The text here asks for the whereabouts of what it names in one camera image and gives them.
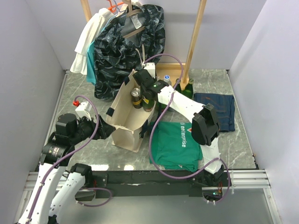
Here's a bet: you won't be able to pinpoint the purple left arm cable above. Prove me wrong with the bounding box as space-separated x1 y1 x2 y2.
25 95 113 222

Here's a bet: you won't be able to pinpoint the silver beverage can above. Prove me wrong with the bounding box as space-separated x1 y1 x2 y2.
131 88 142 109

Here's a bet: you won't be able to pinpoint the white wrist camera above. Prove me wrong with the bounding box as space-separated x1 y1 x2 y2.
142 62 156 79
73 100 92 120

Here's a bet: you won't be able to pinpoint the green glass bottle gold cap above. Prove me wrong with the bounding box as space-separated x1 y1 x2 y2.
182 79 194 99

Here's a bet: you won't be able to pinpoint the teal hanging garment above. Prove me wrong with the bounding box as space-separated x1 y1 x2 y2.
86 42 96 85

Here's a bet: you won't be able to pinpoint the folded blue jeans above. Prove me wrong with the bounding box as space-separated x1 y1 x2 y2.
193 93 235 132

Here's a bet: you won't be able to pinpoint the wooden clothes rack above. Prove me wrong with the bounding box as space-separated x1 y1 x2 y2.
80 0 207 91

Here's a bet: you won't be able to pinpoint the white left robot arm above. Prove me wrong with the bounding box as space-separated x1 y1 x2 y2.
18 113 116 224

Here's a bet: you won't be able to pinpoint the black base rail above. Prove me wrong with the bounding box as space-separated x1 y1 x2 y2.
93 170 231 197

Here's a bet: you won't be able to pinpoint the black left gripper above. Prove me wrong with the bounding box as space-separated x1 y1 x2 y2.
70 113 115 144

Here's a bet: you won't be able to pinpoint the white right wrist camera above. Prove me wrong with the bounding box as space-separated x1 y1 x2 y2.
142 62 156 79

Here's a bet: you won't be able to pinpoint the orange clothes hanger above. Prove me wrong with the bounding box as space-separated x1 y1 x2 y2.
107 0 123 13

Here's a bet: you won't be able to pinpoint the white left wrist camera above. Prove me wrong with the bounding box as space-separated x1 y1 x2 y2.
73 100 92 120

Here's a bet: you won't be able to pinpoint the green printed t-shirt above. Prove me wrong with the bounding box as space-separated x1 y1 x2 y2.
151 121 202 173

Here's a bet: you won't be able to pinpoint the dark patterned hanging shirt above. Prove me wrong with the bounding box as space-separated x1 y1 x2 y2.
94 4 166 100

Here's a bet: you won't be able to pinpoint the white hanging garment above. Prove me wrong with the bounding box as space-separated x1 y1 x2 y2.
70 8 114 75

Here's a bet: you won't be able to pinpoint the beige canvas tote bag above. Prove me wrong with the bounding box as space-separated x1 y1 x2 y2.
106 69 156 153

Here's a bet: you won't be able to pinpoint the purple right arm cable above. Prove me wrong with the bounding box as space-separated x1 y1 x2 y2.
142 53 232 206

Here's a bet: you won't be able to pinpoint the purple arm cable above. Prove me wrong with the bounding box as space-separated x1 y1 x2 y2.
25 95 113 222
142 53 232 206

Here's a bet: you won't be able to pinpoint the wooden clothes hanger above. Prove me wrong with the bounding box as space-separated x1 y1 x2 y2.
122 0 145 39

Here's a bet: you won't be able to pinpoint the clear water bottle blue cap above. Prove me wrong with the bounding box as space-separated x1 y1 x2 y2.
163 75 172 86

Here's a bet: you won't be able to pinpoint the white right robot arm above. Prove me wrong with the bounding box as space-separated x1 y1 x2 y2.
133 69 221 186

